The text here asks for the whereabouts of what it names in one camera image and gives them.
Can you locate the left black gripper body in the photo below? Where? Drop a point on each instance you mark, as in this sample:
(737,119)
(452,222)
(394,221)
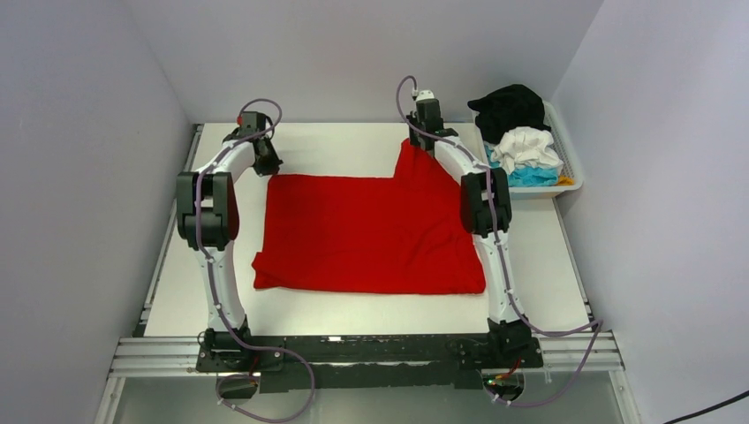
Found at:
(271,162)

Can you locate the black t shirt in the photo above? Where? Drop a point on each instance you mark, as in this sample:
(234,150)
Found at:
(506,109)

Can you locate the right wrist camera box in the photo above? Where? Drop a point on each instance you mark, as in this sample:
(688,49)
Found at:
(422,95)

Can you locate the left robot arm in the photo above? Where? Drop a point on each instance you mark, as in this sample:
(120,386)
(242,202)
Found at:
(208,220)

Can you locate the red t shirt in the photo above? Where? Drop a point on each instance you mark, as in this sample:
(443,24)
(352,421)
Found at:
(396,235)

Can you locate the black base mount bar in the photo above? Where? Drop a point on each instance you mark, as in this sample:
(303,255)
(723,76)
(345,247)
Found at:
(284,363)

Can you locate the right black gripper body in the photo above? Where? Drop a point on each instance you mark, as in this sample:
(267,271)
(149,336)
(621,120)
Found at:
(415,131)

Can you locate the white t shirt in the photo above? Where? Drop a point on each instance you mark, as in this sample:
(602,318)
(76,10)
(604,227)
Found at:
(525,147)

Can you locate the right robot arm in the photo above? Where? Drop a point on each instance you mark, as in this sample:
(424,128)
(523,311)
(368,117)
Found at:
(485,213)

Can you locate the white laundry basket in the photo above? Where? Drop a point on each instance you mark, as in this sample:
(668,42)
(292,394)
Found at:
(571,169)

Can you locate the turquoise t shirt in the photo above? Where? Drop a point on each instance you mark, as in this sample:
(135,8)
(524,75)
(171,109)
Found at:
(536,176)

